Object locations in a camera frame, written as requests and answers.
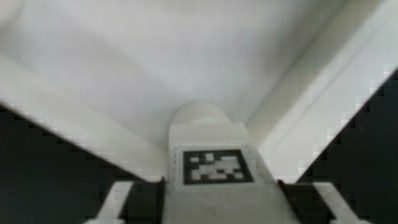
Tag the white square tabletop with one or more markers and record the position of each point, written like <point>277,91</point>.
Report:
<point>110,60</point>

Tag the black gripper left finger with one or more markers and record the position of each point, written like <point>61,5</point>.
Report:
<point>132,204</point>

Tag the white table leg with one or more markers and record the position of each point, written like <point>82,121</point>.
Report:
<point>221,189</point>

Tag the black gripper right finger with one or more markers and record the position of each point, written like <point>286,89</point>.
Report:
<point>318,204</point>

